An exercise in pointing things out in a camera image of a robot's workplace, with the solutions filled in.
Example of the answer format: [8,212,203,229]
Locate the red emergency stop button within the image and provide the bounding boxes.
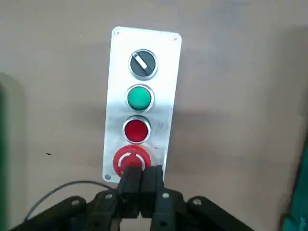
[112,145,153,179]

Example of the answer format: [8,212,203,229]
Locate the white button box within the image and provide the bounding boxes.
[102,26,183,185]

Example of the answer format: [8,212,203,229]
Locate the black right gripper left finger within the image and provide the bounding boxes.
[9,166,144,231]

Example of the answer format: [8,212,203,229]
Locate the green plastic tray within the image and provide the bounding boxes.
[0,72,12,231]

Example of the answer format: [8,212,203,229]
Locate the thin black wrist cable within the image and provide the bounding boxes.
[23,180,114,221]

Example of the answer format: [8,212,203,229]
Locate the green plastic tool case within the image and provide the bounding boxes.
[280,144,308,231]

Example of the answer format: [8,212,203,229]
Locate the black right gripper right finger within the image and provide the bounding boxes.
[141,165,255,231]

